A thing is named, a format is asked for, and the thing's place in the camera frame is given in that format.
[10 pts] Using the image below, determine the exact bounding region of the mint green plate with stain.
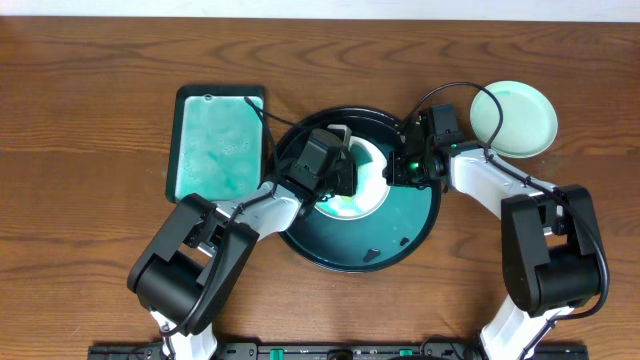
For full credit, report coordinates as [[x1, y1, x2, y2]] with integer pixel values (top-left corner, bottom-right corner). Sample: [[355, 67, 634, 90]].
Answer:
[[470, 81, 558, 158]]

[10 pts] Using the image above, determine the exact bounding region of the rectangular black soapy water tray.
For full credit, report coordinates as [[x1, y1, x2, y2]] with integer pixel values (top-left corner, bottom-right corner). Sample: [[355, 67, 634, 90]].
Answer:
[[165, 84, 266, 203]]

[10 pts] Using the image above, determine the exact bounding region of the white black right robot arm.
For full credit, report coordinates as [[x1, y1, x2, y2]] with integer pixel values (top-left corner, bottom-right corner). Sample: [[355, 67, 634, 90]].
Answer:
[[384, 121, 610, 359]]

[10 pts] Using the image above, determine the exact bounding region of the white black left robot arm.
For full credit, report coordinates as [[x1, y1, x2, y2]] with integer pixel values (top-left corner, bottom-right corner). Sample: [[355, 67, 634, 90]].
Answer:
[[127, 146, 356, 359]]

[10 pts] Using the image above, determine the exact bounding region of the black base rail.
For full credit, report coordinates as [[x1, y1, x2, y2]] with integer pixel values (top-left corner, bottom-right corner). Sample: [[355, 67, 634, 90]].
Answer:
[[87, 341, 590, 360]]

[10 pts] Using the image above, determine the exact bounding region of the white plate with green stain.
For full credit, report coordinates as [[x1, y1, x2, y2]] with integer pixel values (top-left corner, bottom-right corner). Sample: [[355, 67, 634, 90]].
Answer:
[[315, 136, 390, 221]]

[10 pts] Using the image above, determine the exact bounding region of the round black tray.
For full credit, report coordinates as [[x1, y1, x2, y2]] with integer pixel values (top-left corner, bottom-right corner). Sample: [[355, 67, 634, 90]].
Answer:
[[280, 106, 441, 273]]

